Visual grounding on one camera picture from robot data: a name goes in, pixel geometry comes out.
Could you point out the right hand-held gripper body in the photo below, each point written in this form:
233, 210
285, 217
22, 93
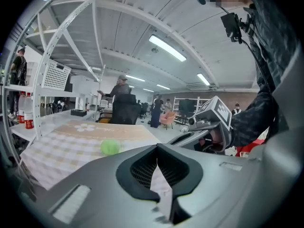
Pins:
211, 114

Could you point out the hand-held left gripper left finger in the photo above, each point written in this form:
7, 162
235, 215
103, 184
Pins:
133, 182

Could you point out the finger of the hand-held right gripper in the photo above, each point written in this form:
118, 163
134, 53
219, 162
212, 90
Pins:
184, 137

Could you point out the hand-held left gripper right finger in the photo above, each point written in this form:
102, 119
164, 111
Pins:
187, 177

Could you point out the green round vegetable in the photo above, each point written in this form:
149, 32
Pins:
110, 147

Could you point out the person's right forearm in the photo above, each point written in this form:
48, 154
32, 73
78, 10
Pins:
254, 117

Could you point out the person's right hand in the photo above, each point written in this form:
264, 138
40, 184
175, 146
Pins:
213, 138

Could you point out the black monitor screen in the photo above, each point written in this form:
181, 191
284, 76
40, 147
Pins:
187, 105

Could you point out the pink armchair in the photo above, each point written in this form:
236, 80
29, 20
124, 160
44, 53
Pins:
168, 118

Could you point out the white background shelf unit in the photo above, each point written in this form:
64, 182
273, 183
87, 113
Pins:
175, 113

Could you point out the long ceiling light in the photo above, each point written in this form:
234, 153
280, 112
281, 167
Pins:
203, 79
135, 78
163, 87
167, 47

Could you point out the black office chair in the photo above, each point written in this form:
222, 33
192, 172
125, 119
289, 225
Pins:
124, 110

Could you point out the beige checked tablecloth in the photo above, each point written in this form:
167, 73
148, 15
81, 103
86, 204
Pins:
59, 160

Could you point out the black flat tray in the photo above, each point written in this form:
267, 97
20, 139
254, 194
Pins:
78, 113

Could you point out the black chest device box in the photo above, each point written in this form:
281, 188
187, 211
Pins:
230, 26

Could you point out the person's torso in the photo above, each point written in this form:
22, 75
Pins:
273, 32

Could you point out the red label plastic bottle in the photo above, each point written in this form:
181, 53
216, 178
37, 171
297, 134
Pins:
28, 115
21, 110

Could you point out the white perforated basket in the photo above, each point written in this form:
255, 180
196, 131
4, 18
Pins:
55, 76

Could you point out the white metal shelf rack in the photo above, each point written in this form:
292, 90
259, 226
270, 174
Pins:
45, 56

